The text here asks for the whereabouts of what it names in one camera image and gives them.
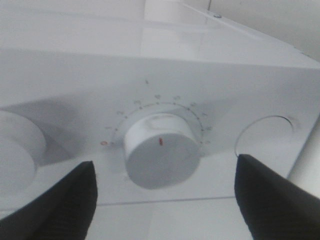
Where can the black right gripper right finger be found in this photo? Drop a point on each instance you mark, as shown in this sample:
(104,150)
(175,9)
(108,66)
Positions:
(272,207)

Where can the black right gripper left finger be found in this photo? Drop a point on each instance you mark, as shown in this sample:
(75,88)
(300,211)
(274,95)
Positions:
(63,212)

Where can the white microwave knob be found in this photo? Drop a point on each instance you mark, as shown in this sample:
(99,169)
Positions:
(160,151)
(22,146)

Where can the round white door button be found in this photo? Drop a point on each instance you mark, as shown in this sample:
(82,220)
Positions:
(265,138)

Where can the white microwave oven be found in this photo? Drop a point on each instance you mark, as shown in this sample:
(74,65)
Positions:
(85,71)

